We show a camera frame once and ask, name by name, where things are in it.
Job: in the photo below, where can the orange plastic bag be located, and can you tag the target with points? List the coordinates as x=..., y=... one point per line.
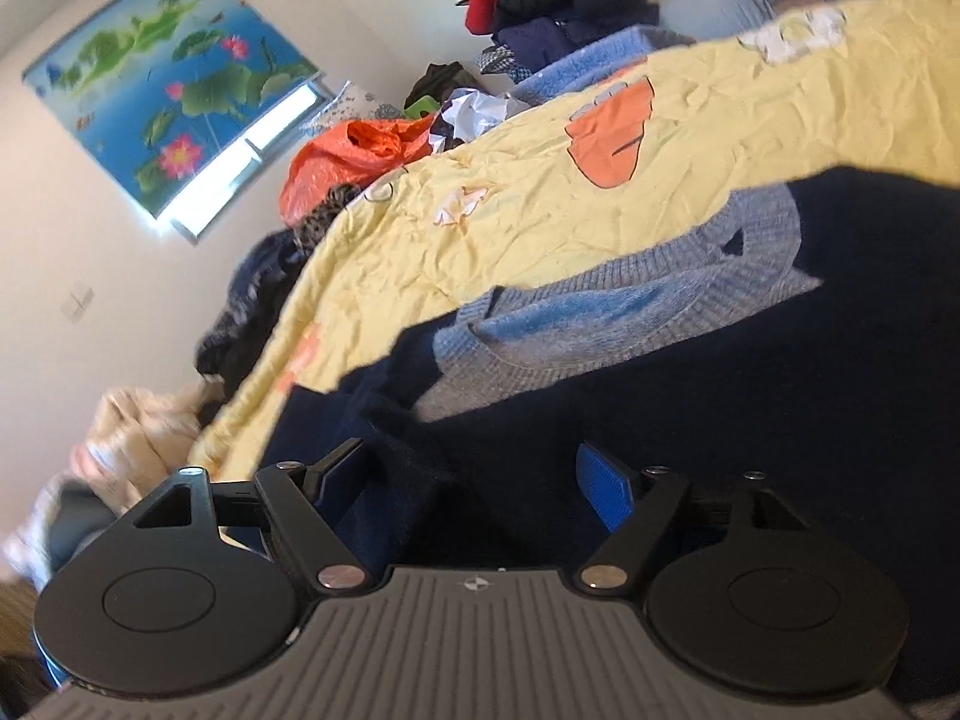
x=337, y=157

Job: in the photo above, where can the leopard print cloth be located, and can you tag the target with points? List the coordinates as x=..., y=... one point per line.
x=322, y=221

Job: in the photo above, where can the black and white patterned cloth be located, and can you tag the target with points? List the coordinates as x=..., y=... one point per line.
x=499, y=60

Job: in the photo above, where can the beige cloth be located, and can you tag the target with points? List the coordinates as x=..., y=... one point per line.
x=142, y=435

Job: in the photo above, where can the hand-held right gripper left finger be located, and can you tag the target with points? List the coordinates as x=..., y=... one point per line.
x=339, y=465

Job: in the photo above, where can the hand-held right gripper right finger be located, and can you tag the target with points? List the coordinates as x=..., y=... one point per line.
x=604, y=491

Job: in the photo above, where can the navy and grey knit sweater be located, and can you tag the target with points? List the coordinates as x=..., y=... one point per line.
x=750, y=390

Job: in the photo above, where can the navy garment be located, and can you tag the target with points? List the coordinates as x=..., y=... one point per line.
x=536, y=37

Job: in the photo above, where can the green cloth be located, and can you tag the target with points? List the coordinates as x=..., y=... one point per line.
x=421, y=106

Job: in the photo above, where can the dark patterned cloth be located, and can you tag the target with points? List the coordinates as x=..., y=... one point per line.
x=251, y=300

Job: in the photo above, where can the light blue towel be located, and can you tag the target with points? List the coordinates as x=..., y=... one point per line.
x=585, y=60

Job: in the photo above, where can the lotus print window blind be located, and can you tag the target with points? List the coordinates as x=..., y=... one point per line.
x=150, y=75

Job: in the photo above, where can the yellow printed bed sheet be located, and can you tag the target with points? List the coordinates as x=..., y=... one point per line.
x=750, y=127

